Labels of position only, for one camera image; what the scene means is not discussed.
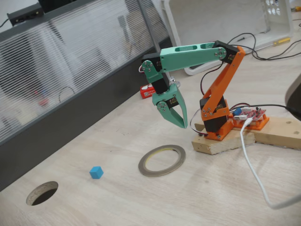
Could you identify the grey rounded device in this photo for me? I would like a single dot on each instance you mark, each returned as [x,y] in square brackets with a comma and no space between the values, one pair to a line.
[295,94]

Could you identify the orange board holder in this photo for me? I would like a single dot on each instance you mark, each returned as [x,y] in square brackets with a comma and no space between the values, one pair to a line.
[258,126]

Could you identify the frosted desk partition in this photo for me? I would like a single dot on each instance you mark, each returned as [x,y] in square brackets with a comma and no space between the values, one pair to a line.
[70,58]

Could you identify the red controller board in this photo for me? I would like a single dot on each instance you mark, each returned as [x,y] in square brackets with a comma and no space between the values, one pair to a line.
[254,114]

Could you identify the blue cube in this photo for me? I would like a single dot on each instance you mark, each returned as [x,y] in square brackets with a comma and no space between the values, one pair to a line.
[96,173]

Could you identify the silver metal knob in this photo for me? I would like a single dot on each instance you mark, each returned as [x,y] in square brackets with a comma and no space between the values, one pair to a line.
[172,80]

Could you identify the long wooden plank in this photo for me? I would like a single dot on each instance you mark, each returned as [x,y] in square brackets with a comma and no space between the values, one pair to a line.
[277,131]

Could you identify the small red box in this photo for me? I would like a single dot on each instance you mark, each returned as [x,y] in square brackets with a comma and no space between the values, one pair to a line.
[145,91]

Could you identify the orange and teal robot arm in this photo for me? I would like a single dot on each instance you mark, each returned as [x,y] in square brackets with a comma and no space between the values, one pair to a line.
[188,58]

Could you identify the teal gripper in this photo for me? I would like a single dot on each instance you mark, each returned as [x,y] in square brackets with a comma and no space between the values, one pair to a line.
[174,92]

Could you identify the black monitor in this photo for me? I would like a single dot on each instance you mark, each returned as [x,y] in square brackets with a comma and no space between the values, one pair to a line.
[54,4]

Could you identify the black hub device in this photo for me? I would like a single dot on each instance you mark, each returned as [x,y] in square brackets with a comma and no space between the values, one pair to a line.
[26,13]

